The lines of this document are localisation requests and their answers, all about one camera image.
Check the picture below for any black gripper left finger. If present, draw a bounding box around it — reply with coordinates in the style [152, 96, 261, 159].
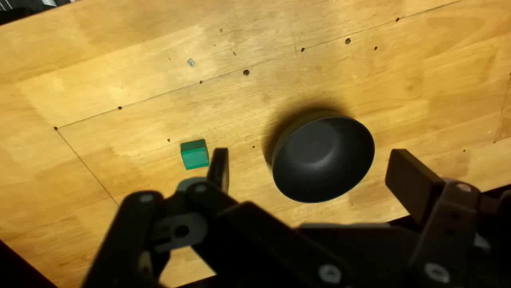
[82, 148, 240, 288]

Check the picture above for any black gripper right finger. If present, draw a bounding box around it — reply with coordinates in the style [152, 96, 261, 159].
[384, 148, 511, 288]

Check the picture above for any dark grey bowl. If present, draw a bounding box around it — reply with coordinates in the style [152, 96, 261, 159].
[269, 109, 378, 205]

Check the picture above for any small green cube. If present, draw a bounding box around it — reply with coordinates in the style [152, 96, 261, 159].
[180, 138, 212, 172]

